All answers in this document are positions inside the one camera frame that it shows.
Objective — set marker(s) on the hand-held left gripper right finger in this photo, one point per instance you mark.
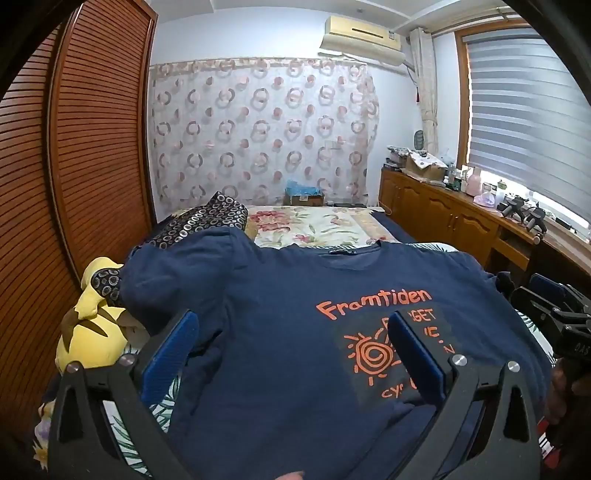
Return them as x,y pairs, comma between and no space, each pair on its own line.
413,355

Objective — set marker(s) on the grey striped window blind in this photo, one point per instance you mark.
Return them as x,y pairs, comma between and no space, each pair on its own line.
521,115

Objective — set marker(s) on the sheer circle-patterned curtain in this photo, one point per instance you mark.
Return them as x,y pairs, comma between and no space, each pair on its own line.
263,134

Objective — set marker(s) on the spare black hand-held gripper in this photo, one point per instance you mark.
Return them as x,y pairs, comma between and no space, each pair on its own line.
535,221
513,206

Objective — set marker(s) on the small grey round fan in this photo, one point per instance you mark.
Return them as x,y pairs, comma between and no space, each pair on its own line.
419,141

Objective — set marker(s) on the yellow plush toy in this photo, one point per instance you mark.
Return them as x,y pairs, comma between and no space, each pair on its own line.
92,332

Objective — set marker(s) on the floral bedspread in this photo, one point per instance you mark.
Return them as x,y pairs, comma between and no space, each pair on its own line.
318,226

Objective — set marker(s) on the palm leaf blanket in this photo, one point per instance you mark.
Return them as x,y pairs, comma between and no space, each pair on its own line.
124,434

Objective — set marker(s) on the cardboard box with blue bags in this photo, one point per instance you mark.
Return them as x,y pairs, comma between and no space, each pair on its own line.
302,194

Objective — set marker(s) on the person's left hand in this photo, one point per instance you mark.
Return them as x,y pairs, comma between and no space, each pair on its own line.
290,476

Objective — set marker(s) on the black circle-patterned folded garment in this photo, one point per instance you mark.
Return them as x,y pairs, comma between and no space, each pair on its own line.
198,221

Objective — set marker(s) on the patterned cloth pile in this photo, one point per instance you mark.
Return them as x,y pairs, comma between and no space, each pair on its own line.
399,156

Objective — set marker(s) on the cream wall air conditioner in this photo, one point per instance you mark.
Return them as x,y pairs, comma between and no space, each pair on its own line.
360,39

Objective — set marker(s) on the red white striped cloth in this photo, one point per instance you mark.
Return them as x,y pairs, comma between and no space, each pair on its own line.
545,444

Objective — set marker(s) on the beige window curtain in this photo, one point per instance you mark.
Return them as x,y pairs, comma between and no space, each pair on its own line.
427,83

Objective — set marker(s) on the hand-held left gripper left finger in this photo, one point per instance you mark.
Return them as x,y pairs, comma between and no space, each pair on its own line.
173,344

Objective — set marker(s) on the wooden louvered wardrobe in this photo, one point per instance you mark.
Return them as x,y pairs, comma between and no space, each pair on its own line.
78,161

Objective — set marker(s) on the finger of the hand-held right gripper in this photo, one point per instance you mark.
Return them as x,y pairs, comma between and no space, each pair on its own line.
556,286
531,302

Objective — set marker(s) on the cluster of small bottles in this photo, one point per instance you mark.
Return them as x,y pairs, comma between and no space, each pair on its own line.
456,177

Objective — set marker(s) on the person's right hand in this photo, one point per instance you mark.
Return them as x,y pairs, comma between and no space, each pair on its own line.
570,401

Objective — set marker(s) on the pastel floral cloth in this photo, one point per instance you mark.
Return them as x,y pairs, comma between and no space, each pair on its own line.
44,438

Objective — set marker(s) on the flat black box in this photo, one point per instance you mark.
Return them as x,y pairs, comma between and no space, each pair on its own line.
344,204

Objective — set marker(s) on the long wooden cabinet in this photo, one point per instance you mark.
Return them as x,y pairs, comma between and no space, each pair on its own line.
443,212

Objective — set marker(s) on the open cardboard box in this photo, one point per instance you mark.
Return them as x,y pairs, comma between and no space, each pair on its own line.
425,168

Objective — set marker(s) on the navy blue printed t-shirt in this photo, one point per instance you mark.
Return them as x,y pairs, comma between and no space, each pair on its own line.
277,323

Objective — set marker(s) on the pink bottle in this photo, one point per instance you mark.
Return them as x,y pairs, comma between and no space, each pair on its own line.
473,182

